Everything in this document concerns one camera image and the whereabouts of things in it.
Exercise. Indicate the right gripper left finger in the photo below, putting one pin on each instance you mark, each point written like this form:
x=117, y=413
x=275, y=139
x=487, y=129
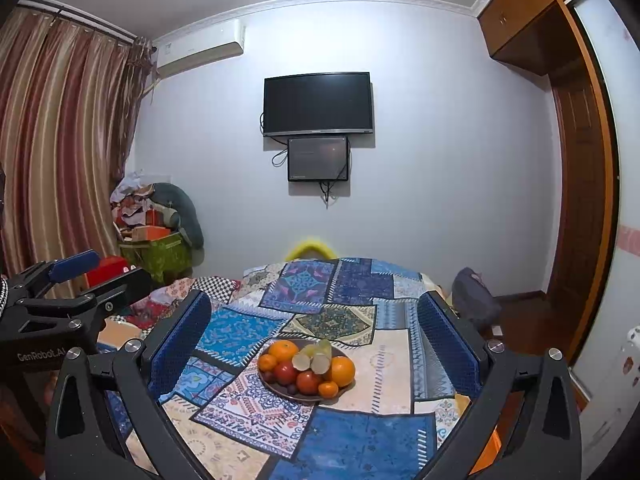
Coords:
x=83, y=439

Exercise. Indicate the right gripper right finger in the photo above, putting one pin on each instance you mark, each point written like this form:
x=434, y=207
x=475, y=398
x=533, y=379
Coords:
x=543, y=441

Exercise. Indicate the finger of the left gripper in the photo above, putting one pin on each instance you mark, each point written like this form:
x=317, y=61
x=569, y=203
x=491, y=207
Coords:
x=121, y=292
x=63, y=270

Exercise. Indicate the small tangerine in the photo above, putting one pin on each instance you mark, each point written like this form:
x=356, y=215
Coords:
x=328, y=390
x=266, y=362

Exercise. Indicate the large orange with sticker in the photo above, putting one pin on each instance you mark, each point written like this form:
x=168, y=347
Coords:
x=283, y=350

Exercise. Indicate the red tomato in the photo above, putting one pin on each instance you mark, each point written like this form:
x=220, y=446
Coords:
x=307, y=383
x=285, y=373

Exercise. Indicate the red box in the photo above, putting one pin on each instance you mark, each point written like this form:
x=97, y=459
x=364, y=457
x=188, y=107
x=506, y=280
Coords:
x=108, y=268

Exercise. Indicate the green storage box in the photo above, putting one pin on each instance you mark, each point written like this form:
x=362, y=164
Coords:
x=166, y=259

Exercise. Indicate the grey green plush pillow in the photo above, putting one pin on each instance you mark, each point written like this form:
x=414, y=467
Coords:
x=178, y=212

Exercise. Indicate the patchwork bed cover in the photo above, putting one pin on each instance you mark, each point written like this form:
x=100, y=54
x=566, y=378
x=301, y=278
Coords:
x=401, y=408

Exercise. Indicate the dark bag on floor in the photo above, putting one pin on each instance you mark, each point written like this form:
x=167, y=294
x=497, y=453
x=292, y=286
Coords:
x=473, y=301

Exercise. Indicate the striped brown curtain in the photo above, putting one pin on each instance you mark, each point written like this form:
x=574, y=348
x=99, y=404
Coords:
x=70, y=98

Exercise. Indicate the dark purple plum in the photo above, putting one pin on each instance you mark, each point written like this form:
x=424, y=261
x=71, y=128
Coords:
x=269, y=377

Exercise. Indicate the yellow chair back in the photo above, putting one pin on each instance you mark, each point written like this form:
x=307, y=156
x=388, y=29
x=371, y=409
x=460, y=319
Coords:
x=309, y=249

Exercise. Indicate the dark purple plate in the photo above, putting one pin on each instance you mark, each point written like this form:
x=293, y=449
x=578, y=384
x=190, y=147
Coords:
x=291, y=392

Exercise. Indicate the white air conditioner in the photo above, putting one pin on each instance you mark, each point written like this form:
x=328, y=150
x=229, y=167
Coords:
x=203, y=46

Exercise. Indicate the brown wooden door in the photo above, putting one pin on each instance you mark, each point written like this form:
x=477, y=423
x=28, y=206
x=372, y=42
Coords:
x=582, y=202

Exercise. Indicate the wooden wardrobe cabinet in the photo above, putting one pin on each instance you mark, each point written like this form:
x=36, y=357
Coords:
x=533, y=35

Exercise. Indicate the small black wall monitor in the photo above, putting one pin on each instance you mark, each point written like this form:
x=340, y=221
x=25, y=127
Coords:
x=318, y=159

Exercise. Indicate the black wall television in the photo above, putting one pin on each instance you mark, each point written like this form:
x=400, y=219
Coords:
x=320, y=103

